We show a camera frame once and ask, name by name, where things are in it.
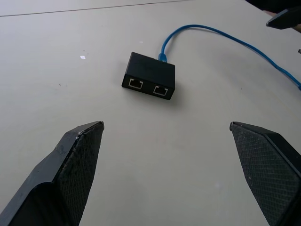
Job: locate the black ethernet splitter box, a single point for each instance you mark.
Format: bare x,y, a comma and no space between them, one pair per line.
150,74

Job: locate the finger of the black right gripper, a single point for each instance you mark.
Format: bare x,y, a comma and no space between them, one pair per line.
285,18

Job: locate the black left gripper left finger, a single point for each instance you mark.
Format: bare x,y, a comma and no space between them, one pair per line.
58,179

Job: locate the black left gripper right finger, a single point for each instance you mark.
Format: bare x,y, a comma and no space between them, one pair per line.
265,169

